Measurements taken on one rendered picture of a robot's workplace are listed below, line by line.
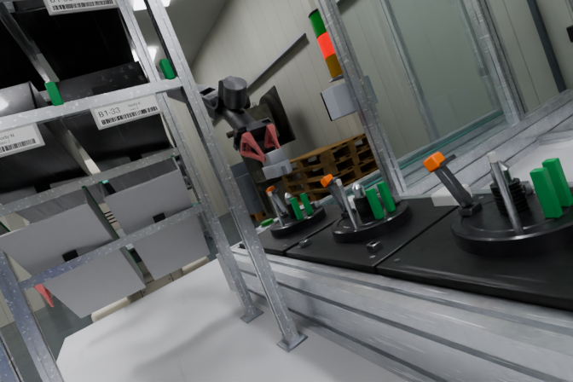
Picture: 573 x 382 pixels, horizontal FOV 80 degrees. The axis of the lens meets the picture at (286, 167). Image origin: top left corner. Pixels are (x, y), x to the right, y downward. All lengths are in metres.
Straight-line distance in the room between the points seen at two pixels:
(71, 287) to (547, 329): 0.70
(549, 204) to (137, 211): 0.60
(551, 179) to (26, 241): 0.69
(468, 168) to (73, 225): 0.89
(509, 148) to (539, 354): 0.91
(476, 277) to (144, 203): 0.52
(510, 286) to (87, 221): 0.57
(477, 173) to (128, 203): 0.84
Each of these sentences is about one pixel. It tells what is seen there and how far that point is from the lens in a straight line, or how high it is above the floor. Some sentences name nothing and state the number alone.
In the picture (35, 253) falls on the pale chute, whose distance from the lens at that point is 0.68.
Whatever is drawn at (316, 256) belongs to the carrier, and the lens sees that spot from 0.58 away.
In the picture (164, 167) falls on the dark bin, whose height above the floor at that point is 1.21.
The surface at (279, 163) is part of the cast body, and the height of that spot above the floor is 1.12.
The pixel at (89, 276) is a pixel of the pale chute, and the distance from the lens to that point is 0.75.
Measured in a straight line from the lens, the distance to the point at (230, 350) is 0.68.
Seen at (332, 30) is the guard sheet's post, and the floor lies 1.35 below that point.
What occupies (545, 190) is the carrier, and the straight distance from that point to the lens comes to 0.42.
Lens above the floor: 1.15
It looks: 3 degrees down
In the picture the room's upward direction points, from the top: 22 degrees counter-clockwise
